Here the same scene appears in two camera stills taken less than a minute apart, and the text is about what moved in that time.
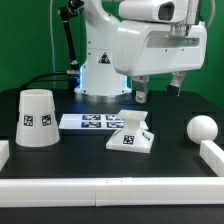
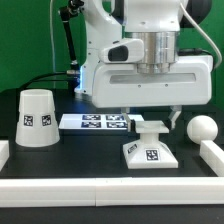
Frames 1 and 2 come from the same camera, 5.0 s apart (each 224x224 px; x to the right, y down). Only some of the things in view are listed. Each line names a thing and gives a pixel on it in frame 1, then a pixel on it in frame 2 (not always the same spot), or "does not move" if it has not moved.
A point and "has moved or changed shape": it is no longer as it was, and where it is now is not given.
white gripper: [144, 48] -> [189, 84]
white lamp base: [134, 137] has moved or changed shape
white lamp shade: [37, 124] does not move
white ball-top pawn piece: [202, 128] does not move
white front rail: [107, 192] does not move
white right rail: [213, 155] does not move
